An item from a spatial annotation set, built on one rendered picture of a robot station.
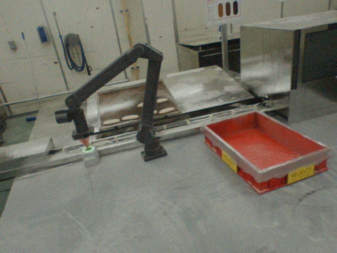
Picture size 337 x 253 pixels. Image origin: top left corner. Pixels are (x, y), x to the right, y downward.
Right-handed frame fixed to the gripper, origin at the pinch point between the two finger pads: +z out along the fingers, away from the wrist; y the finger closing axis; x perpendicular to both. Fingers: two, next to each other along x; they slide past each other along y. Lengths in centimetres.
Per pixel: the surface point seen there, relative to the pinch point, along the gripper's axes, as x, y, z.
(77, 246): -53, -3, 9
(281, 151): -31, 85, 8
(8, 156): 7.2, -39.0, -0.6
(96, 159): -3.5, 3.0, 5.7
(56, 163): 4.0, -17.7, 7.0
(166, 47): 353, 119, 10
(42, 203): -24.2, -19.7, 9.1
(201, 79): 62, 82, -5
